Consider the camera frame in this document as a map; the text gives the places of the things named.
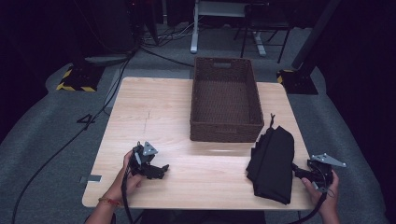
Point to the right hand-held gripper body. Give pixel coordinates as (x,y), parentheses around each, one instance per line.
(322,174)

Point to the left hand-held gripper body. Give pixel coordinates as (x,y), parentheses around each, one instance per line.
(140,161)

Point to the black cloth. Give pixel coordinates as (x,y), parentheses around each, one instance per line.
(274,161)

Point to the person's left hand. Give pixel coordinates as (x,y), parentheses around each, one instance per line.
(130,183)

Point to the person's right hand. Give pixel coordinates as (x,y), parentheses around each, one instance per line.
(328,200)

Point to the black stand with striped base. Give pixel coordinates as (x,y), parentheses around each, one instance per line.
(300,81)

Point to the brown woven basket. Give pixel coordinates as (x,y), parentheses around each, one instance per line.
(224,102)

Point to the yellow-black striped stand base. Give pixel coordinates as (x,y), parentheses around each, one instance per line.
(79,81)

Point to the dark cabinet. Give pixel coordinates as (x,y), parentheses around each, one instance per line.
(112,25)

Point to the black chair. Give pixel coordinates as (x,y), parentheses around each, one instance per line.
(264,23)

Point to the white desk frame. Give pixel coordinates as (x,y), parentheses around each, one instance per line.
(194,34)

